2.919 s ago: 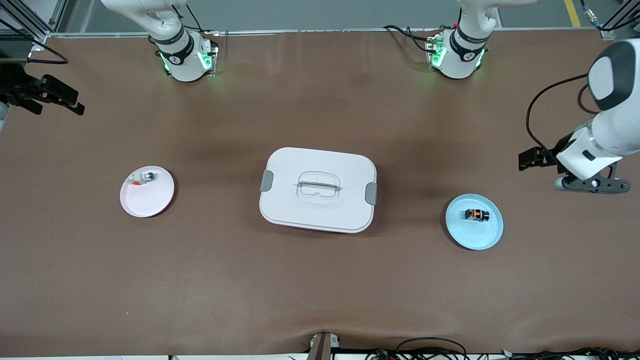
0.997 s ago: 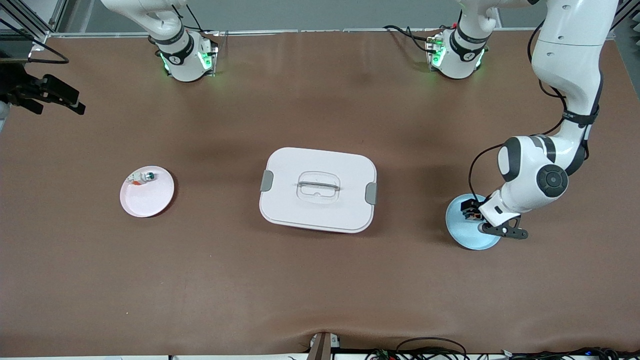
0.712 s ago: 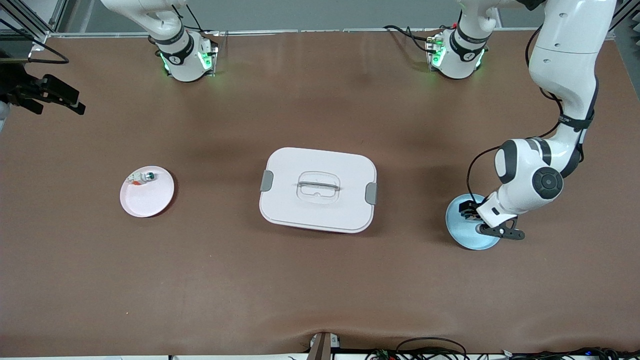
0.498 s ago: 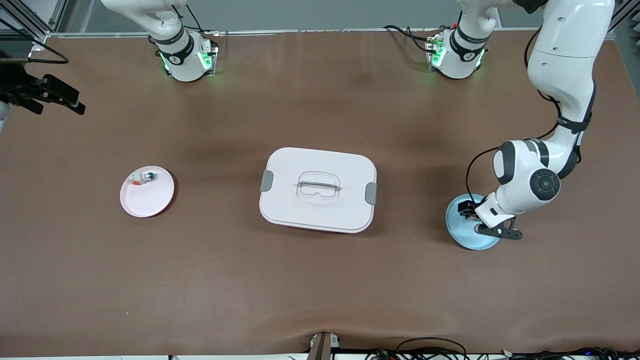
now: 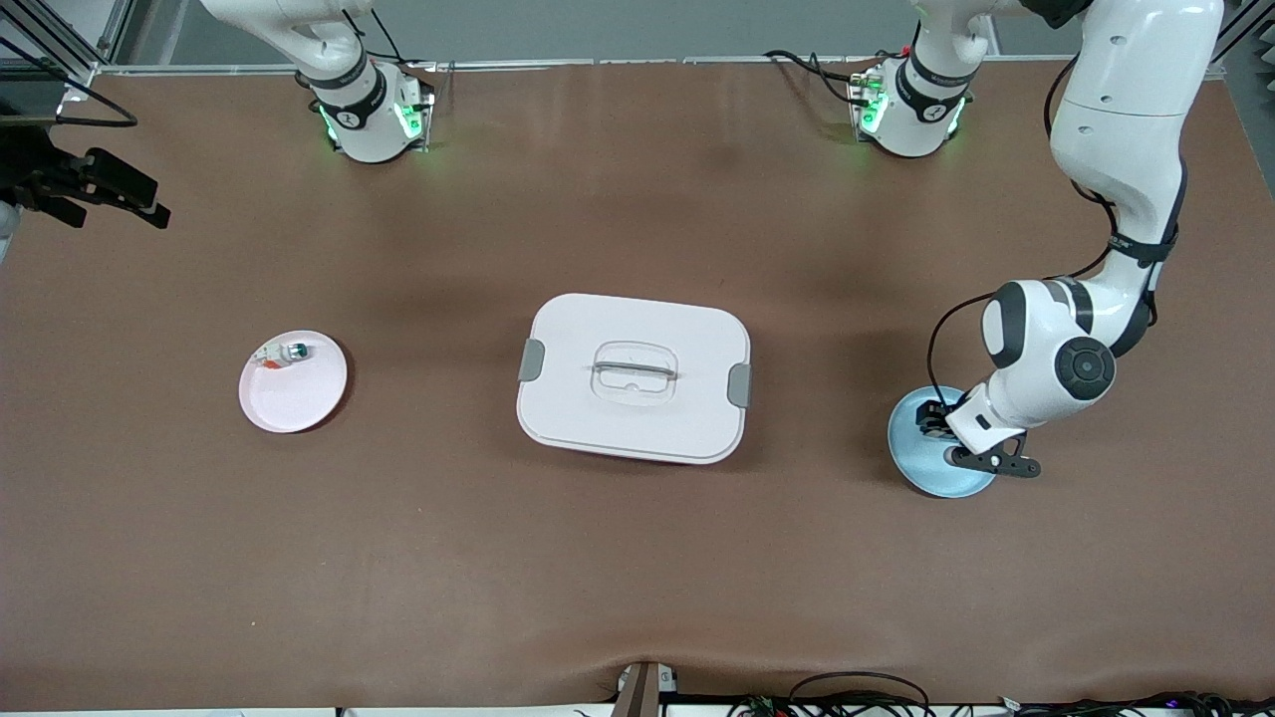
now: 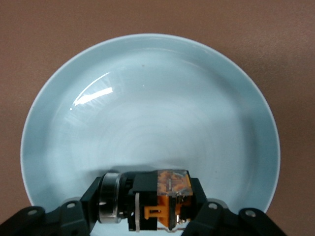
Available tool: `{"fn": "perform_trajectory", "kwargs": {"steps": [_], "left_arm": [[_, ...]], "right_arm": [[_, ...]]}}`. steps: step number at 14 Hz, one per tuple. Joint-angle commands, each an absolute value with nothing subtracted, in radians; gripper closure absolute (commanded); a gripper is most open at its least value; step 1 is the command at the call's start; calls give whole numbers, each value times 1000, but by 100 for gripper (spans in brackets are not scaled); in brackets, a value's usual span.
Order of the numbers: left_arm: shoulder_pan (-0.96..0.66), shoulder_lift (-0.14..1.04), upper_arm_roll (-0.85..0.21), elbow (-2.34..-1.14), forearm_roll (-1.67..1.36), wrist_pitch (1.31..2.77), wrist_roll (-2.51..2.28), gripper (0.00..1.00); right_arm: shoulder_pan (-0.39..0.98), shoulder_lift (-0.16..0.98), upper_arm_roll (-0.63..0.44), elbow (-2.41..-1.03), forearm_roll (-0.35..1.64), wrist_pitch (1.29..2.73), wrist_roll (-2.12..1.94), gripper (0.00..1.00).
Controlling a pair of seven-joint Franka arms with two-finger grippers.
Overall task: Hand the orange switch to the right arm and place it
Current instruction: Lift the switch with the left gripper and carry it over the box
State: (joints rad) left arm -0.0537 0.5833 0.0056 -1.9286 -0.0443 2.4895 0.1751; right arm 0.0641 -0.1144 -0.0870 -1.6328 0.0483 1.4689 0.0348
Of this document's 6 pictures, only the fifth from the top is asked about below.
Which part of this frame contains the metal table edge rail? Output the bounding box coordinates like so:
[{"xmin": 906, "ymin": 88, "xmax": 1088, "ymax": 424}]
[{"xmin": 100, "ymin": 54, "xmax": 1077, "ymax": 79}]

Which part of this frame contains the white green switch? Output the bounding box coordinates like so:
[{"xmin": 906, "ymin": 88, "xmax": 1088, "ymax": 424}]
[{"xmin": 251, "ymin": 340, "xmax": 312, "ymax": 372}]

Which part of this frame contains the black cable bundle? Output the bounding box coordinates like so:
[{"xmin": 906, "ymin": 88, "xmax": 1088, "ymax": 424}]
[{"xmin": 996, "ymin": 690, "xmax": 1275, "ymax": 717}]

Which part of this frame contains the black right base cable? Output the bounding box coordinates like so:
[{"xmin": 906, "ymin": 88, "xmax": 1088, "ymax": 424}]
[{"xmin": 341, "ymin": 8, "xmax": 411, "ymax": 67}]

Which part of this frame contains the white lidded box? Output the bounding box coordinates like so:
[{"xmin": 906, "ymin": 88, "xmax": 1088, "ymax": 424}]
[{"xmin": 515, "ymin": 292, "xmax": 753, "ymax": 466}]

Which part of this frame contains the pink plate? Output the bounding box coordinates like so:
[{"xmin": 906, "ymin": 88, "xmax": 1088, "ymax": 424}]
[{"xmin": 238, "ymin": 330, "xmax": 350, "ymax": 435}]

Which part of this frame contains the black looped cable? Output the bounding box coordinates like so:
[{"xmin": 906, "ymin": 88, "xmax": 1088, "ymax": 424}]
[{"xmin": 787, "ymin": 671, "xmax": 933, "ymax": 717}]

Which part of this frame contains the light blue plate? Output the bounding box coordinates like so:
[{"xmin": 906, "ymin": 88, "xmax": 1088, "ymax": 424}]
[{"xmin": 887, "ymin": 385, "xmax": 999, "ymax": 500}]

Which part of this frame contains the black left base cable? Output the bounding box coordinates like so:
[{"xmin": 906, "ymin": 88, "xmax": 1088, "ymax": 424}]
[{"xmin": 762, "ymin": 48, "xmax": 880, "ymax": 107}]

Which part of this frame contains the aluminium frame post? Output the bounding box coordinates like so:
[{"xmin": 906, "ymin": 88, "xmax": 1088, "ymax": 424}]
[
  {"xmin": 1205, "ymin": 0, "xmax": 1275, "ymax": 83},
  {"xmin": 0, "ymin": 0, "xmax": 135, "ymax": 119}
]

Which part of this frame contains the black base cable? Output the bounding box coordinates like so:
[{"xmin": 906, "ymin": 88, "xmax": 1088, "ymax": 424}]
[
  {"xmin": 341, "ymin": 8, "xmax": 411, "ymax": 67},
  {"xmin": 762, "ymin": 48, "xmax": 880, "ymax": 107}
]

